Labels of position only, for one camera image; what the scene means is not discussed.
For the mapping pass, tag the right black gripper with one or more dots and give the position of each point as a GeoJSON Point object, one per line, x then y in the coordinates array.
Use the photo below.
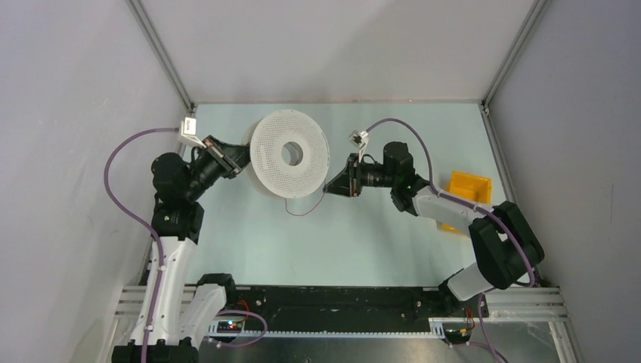
{"type": "Point", "coordinates": [348, 182]}

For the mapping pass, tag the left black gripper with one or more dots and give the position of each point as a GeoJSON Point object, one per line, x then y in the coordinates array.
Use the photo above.
{"type": "Point", "coordinates": [230, 158]}

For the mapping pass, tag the white cable spool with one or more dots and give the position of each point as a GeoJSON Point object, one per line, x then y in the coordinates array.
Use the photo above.
{"type": "Point", "coordinates": [289, 155]}

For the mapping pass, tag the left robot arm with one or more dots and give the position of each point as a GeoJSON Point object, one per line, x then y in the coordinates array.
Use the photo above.
{"type": "Point", "coordinates": [163, 332]}

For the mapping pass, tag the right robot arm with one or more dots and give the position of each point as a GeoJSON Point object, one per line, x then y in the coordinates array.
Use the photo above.
{"type": "Point", "coordinates": [504, 244]}

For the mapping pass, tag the yellow plastic bin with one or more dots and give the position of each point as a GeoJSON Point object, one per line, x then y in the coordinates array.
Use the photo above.
{"type": "Point", "coordinates": [472, 187]}

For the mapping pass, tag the left small circuit board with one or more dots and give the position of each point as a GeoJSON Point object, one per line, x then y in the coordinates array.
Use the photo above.
{"type": "Point", "coordinates": [229, 327]}

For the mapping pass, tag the small circuit board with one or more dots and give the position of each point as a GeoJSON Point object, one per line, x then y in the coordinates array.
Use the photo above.
{"type": "Point", "coordinates": [462, 332]}
{"type": "Point", "coordinates": [229, 327]}

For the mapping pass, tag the right small circuit board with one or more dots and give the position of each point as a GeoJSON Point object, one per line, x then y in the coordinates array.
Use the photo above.
{"type": "Point", "coordinates": [462, 332]}

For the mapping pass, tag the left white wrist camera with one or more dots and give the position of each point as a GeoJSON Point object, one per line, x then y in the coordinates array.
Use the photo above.
{"type": "Point", "coordinates": [187, 133]}

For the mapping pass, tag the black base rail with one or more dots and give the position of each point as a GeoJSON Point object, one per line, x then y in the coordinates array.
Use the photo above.
{"type": "Point", "coordinates": [348, 310]}

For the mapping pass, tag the left aluminium frame post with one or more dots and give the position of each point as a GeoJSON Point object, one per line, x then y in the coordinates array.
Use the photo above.
{"type": "Point", "coordinates": [155, 42]}

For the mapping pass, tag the aluminium frame post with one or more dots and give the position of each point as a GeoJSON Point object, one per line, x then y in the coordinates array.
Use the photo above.
{"type": "Point", "coordinates": [155, 42]}
{"type": "Point", "coordinates": [524, 33]}

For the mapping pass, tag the right aluminium frame post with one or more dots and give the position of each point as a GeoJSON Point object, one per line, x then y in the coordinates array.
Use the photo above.
{"type": "Point", "coordinates": [524, 33]}

